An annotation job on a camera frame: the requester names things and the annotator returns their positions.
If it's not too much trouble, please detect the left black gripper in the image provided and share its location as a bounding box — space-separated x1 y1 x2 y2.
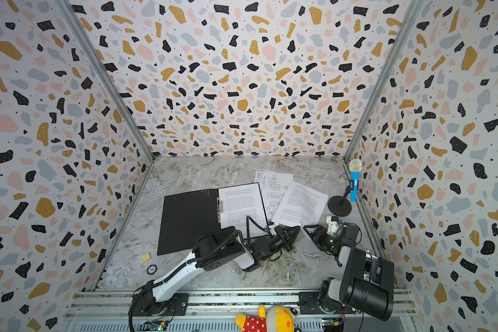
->
258 227 298 264

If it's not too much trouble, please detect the text paper sheet back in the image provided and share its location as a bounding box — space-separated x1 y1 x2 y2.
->
272 181 329 228

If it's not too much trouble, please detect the text paper sheet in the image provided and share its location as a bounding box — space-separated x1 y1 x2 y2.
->
219 183 268 239
272 181 329 228

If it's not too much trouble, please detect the metal binder clip mechanism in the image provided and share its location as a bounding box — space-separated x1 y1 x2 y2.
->
217 196 222 225

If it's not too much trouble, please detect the orange black binder folder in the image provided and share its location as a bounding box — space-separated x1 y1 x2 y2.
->
156 182 270 256

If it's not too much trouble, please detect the paper sheet with diagram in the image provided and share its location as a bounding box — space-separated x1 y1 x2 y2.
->
255 171 293 221

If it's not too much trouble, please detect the text paper sheet front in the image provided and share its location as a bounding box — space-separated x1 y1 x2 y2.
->
219 183 268 239

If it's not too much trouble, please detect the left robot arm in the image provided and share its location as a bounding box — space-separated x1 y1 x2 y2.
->
128 225 301 319

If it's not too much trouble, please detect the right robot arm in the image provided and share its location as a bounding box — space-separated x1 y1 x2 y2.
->
300 221 394 321

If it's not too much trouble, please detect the black microphone stand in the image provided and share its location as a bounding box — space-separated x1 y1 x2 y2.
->
327 186 352 217

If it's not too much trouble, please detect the blue toy microphone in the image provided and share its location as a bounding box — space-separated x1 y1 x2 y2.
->
349 159 362 203

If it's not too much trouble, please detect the yellow red plush toy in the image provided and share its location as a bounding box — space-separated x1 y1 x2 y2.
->
235 305 299 332

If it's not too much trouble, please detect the small wooden block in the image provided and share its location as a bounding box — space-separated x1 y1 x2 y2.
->
141 253 151 263

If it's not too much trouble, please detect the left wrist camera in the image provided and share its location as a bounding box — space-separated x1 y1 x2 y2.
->
266 224 277 236

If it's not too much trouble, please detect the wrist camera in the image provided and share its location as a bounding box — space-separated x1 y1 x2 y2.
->
326 216 343 237
266 224 277 236

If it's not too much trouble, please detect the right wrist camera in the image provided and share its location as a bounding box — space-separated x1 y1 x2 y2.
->
326 216 343 237

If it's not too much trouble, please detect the black corrugated cable conduit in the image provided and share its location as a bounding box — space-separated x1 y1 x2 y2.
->
127 214 273 332

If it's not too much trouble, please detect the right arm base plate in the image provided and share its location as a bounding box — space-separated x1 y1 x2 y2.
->
298 291 357 315

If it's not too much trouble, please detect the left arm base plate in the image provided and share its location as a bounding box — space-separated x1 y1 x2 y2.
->
128 292 189 317

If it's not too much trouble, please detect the aluminium mounting rail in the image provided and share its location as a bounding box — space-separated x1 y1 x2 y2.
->
63 288 422 331

